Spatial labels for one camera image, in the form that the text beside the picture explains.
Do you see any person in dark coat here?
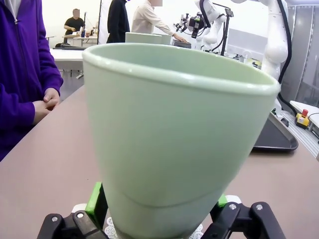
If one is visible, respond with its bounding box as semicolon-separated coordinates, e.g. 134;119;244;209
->
106;0;131;44

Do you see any black corrugated cable hose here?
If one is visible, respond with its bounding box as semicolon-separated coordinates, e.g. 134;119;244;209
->
276;0;300;113

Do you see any white scalloped paper coaster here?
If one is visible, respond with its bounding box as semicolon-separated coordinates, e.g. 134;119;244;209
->
71;195;242;239

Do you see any aluminium frame rail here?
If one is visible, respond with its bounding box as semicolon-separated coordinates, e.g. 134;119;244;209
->
270;109;319;161

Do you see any person's left forearm purple sleeve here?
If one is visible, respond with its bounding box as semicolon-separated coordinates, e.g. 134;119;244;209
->
37;44;64;97

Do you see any person's right forearm purple sleeve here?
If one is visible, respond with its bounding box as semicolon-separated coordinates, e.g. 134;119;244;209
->
0;83;35;132

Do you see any man in black T-shirt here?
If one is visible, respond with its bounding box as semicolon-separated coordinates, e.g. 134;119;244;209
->
64;8;86;36

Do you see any person in beige top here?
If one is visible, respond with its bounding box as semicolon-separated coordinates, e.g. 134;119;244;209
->
131;0;189;43

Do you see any person in purple hoodie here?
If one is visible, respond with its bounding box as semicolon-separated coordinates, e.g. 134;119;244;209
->
0;0;64;162

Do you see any person's right hand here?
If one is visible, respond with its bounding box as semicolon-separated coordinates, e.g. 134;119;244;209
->
32;100;52;125

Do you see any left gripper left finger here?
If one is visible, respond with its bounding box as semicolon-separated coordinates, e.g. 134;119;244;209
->
37;182;110;239

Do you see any white table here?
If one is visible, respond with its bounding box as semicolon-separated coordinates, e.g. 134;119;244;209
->
49;47;86;78

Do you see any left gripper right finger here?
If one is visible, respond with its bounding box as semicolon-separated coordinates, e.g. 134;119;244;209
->
204;194;287;239

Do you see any black case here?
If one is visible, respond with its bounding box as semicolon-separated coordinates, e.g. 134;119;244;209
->
171;39;192;49

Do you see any black plastic serving tray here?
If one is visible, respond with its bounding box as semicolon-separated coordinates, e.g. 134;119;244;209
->
252;116;299;155

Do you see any person's left hand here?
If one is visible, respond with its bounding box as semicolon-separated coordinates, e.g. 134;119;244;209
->
43;87;61;111

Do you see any black background robot gripper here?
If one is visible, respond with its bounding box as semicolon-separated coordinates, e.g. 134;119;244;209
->
173;13;211;39

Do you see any yellow emergency stop box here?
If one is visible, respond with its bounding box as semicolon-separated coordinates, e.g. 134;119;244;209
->
295;109;310;129

